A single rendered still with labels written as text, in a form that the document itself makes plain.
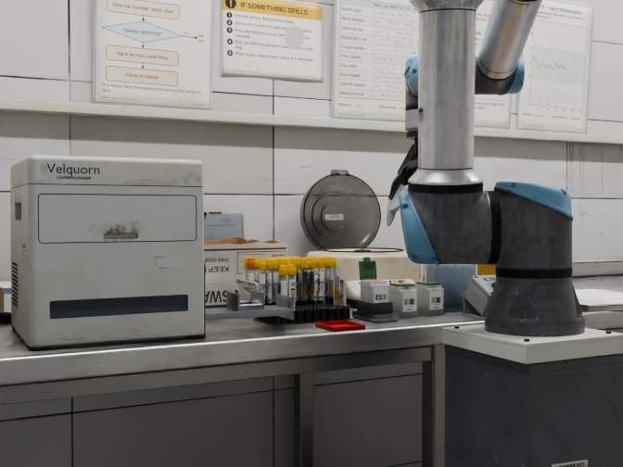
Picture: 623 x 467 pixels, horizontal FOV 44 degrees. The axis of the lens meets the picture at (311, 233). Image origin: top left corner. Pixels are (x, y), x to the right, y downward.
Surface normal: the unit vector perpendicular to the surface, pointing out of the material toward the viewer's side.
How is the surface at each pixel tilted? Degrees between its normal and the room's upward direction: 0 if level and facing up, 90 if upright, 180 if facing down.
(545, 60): 92
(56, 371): 90
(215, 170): 90
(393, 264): 90
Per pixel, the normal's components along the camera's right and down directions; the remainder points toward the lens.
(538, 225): -0.05, 0.01
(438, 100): -0.43, 0.15
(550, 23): 0.42, 0.07
